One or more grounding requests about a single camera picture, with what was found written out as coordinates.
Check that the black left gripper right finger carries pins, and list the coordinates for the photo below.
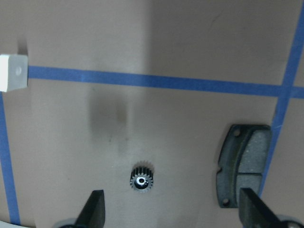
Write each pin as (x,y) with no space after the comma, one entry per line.
(253,212)

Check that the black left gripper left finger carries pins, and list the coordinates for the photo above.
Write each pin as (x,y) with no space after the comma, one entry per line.
(93,212)

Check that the small black bearing gear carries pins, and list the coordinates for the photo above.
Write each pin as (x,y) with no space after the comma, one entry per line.
(141,177)

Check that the dark grey brake pad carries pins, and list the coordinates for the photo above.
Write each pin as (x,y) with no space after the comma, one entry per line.
(242,162)

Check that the white curved plastic bracket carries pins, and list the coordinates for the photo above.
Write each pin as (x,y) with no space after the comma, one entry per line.
(13,72)

